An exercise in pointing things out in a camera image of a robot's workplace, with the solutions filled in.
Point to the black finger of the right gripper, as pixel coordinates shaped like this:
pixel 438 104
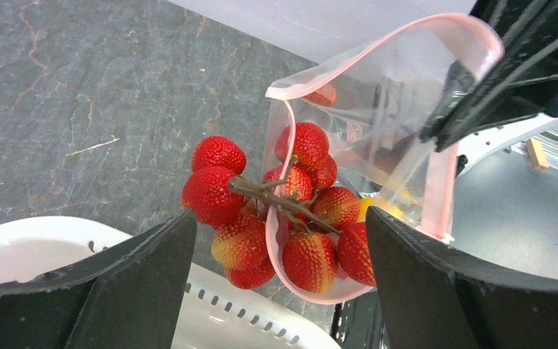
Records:
pixel 522 84

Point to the yellow pear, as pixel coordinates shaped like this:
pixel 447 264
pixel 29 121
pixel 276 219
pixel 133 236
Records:
pixel 381 203

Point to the orange toy piece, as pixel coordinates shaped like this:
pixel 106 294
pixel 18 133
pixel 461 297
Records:
pixel 324 96

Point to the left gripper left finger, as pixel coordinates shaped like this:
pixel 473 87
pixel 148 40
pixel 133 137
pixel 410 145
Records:
pixel 127 296

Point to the white plastic basket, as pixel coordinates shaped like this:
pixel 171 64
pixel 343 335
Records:
pixel 213 313

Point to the strawberry bunch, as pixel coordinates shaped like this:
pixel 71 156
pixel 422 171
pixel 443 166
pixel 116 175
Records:
pixel 296 217

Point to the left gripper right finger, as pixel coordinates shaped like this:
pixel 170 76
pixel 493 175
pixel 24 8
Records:
pixel 433 295

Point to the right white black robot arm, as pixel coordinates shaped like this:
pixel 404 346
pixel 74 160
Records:
pixel 479 144

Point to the clear zip top bag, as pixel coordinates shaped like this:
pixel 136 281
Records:
pixel 386 92

